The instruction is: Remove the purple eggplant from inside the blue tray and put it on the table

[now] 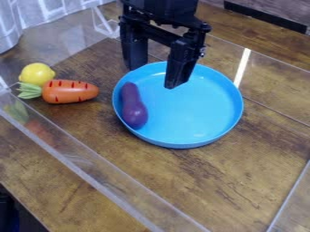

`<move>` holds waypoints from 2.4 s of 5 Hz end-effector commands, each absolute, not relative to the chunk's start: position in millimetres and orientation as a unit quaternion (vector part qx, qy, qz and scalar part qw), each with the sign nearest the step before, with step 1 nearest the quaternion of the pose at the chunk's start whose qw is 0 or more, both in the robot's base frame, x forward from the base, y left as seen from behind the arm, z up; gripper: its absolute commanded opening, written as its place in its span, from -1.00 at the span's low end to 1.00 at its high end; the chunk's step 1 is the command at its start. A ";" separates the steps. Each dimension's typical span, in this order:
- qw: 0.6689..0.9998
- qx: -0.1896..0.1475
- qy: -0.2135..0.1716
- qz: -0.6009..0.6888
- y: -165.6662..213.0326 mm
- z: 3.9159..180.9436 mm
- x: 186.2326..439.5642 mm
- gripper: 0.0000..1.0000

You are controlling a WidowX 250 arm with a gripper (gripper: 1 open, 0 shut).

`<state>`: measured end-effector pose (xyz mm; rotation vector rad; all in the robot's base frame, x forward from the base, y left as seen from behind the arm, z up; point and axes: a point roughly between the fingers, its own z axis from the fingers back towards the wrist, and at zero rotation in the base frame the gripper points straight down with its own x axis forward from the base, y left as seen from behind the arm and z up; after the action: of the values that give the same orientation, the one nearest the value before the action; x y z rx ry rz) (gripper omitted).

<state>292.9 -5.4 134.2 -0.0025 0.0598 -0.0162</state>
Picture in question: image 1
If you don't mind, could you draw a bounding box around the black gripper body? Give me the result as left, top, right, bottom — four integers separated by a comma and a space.
121, 0, 213, 57

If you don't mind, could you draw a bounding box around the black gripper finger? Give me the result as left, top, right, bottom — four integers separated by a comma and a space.
165, 40, 201, 89
121, 25, 149, 70

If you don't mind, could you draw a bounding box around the purple toy eggplant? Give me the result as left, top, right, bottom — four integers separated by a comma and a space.
122, 82, 149, 129

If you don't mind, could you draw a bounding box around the blue round tray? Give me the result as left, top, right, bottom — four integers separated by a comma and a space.
113, 62, 244, 149

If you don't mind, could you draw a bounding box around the dark bar at back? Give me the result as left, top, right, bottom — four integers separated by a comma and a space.
225, 0, 310, 34

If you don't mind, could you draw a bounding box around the orange toy carrot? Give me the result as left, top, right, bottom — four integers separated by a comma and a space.
19, 80, 99, 104

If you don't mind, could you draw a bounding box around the yellow toy lemon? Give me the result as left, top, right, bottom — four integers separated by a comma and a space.
19, 63, 57, 86

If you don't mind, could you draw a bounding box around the grey patterned curtain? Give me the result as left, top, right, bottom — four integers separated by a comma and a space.
0, 0, 114, 54

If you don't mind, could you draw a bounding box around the clear acrylic enclosure wall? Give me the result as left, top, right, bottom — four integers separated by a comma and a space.
0, 4, 310, 232

